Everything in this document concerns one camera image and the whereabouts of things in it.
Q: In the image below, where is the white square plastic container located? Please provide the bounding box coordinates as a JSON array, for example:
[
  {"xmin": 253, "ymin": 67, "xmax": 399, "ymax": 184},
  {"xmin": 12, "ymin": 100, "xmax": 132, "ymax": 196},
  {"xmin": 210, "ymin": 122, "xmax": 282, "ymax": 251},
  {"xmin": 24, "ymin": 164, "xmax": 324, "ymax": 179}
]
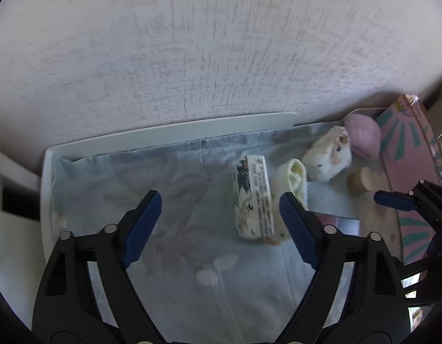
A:
[{"xmin": 308, "ymin": 183, "xmax": 360, "ymax": 235}]

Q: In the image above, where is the pink patterned cardboard box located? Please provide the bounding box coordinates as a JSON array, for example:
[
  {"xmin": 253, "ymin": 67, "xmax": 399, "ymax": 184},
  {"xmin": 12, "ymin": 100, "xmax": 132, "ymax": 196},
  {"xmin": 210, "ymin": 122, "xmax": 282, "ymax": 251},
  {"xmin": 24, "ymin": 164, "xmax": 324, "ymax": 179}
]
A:
[{"xmin": 374, "ymin": 93, "xmax": 442, "ymax": 266}]

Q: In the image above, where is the floral blue table cloth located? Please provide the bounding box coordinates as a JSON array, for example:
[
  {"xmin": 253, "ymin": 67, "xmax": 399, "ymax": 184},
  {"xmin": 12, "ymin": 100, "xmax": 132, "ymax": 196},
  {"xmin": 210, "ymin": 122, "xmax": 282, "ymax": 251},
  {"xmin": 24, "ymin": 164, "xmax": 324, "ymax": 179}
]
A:
[{"xmin": 50, "ymin": 123, "xmax": 330, "ymax": 343}]

